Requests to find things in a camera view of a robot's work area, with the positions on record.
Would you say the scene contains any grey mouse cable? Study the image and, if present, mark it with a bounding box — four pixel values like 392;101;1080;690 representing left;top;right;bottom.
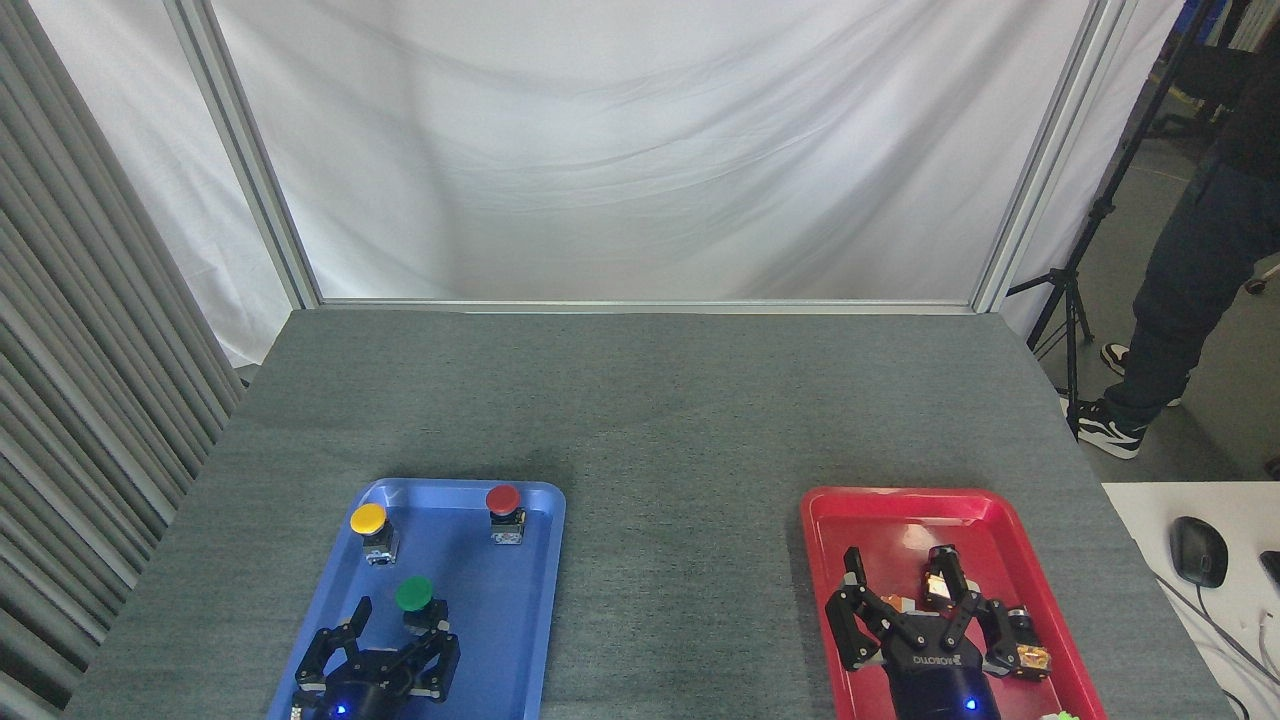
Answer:
1150;570;1280;696

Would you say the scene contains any blue plastic tray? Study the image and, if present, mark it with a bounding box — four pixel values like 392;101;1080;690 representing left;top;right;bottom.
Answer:
268;478;567;720

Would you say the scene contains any red push button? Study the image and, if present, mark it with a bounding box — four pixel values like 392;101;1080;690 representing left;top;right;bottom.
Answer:
485;485;527;546

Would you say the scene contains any black tripod stand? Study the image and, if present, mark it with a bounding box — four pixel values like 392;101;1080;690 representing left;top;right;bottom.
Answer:
1005;0;1226;441

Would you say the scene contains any person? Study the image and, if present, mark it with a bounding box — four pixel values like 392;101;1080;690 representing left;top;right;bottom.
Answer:
1060;0;1280;461

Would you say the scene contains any black switch with orange base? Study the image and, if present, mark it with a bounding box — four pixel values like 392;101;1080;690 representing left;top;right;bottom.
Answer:
1005;605;1053;681

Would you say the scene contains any black computer mouse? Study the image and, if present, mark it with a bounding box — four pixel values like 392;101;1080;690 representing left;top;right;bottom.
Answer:
1170;516;1229;589

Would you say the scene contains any white desk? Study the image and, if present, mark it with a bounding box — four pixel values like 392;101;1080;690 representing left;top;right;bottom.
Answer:
1102;482;1280;720

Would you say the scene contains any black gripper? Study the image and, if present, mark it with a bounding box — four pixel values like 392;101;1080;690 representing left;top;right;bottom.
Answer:
295;597;461;720
825;547;1016;720

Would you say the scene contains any black switch with metal contacts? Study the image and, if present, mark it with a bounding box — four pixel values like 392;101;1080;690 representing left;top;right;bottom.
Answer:
922;545;963;611

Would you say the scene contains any yellow push button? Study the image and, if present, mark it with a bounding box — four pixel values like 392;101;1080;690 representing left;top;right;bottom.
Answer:
350;502;399;567

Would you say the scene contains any white cloth backdrop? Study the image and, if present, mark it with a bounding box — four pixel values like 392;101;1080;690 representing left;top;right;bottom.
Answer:
28;0;1186;366

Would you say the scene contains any silver frame crossbar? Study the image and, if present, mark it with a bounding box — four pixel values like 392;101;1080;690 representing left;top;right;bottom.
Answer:
318;298;976;316

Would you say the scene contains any red plastic tray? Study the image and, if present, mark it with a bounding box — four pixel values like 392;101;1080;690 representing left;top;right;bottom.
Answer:
800;487;1109;720

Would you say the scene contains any silver frame post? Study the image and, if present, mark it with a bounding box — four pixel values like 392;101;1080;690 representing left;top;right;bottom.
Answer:
165;0;323;309
970;0;1141;314

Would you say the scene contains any green push button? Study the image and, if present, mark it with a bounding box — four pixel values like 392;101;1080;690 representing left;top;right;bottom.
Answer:
394;576;449;636

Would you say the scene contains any grey ribbed curtain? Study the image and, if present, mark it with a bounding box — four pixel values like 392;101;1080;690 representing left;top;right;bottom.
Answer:
0;0;246;720

